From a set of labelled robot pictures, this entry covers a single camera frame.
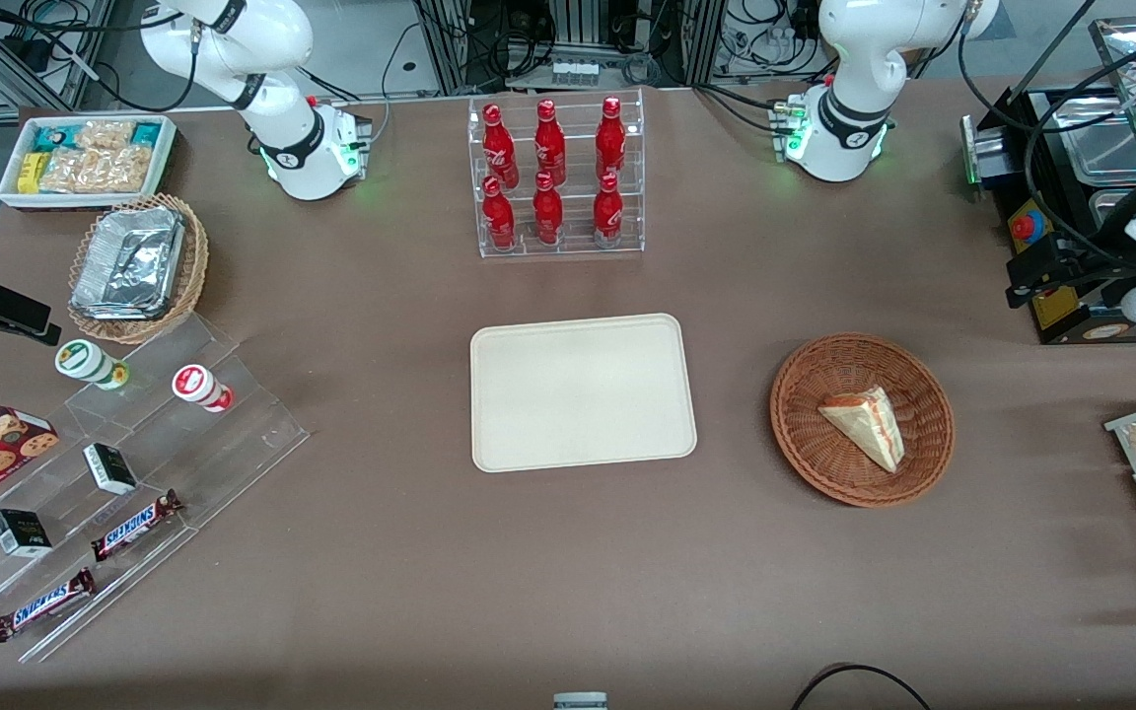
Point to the teal snack packet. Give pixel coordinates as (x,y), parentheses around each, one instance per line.
(53,138)
(146,134)

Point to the light wicker basket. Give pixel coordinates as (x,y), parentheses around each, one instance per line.
(195,266)

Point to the red lid yogurt cup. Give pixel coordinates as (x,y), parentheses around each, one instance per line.
(198,386)

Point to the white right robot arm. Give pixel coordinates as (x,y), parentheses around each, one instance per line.
(282,138)

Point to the beige plastic tray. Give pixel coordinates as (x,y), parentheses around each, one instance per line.
(583,392)

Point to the clear acrylic stepped shelf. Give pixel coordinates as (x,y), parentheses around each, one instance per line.
(233,434)

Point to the white power strip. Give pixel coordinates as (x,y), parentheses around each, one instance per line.
(575,73)

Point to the silver foil packets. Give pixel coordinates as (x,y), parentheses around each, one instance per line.
(129,261)

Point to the red emergency stop button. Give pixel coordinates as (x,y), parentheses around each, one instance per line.
(1026,228)

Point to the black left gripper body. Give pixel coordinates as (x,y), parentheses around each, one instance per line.
(1093,264)

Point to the red cola bottle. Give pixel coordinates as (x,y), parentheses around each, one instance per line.
(607,209)
(499,146)
(499,217)
(547,212)
(549,143)
(610,138)

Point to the brown round wicker basket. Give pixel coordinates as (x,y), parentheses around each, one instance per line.
(805,444)

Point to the clear rice cracker bag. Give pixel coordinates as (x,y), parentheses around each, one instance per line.
(124,170)
(105,135)
(70,171)

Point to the aluminium frame structure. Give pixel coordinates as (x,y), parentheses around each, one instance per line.
(16,49)
(568,39)

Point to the small black box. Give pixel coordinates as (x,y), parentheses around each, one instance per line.
(20,532)
(109,468)

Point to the Snickers chocolate bar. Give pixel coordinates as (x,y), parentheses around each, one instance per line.
(43,603)
(137,525)

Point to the white plastic snack bin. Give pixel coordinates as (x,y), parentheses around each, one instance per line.
(11,197)

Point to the small grey object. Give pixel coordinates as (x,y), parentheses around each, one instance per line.
(580,701)

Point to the clear acrylic bottle rack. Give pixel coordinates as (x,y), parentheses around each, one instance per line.
(560,227)

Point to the wrapped triangle sandwich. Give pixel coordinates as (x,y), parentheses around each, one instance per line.
(869,426)

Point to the yellow snack packet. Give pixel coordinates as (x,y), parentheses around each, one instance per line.
(30,173)

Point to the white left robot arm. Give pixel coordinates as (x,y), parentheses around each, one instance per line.
(849,59)

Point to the green lid yogurt cup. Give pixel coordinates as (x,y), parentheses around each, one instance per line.
(85,361)

